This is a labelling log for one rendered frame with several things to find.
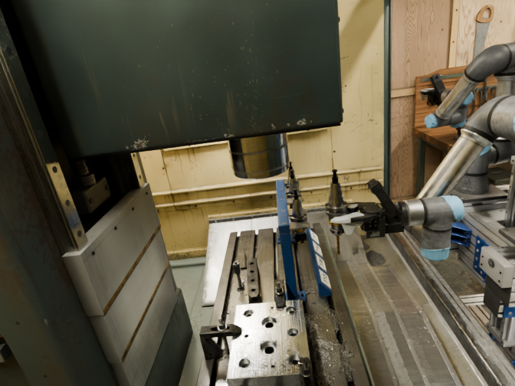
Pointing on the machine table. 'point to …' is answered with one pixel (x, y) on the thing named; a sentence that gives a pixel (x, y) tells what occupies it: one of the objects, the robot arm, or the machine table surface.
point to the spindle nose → (259, 156)
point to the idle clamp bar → (253, 282)
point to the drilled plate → (241, 377)
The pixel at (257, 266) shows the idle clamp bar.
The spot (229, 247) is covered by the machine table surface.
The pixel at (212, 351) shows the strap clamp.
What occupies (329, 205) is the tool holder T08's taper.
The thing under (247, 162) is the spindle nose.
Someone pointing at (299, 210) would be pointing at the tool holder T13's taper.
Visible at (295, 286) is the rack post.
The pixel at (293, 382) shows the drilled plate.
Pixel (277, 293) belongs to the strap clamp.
